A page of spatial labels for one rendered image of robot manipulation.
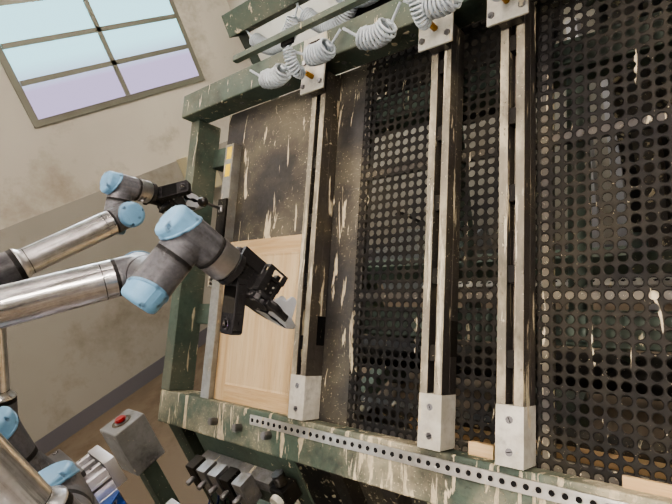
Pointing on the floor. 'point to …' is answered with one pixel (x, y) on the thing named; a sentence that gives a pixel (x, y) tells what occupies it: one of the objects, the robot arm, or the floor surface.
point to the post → (157, 484)
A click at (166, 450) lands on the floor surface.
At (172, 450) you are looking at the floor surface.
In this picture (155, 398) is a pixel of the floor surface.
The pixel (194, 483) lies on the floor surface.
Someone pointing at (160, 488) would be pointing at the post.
